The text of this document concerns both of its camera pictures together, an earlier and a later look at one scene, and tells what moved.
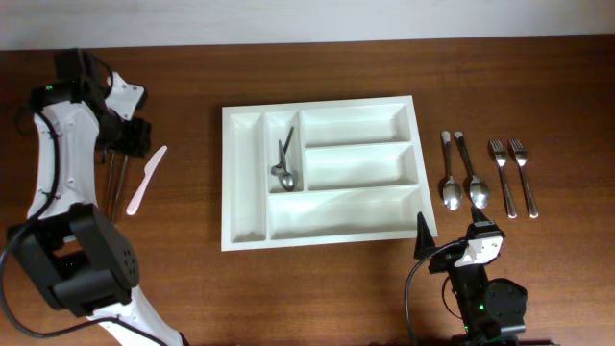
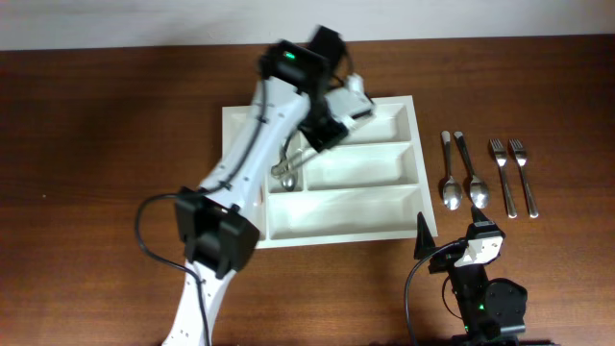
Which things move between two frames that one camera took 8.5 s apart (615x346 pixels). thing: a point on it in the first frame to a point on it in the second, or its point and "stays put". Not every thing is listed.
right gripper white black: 452,256 stays put
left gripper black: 127,136 to 322,133
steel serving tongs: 111,218 to 294,159
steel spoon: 479,192 stays put
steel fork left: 500,155 stays put
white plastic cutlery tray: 322,172 stays put
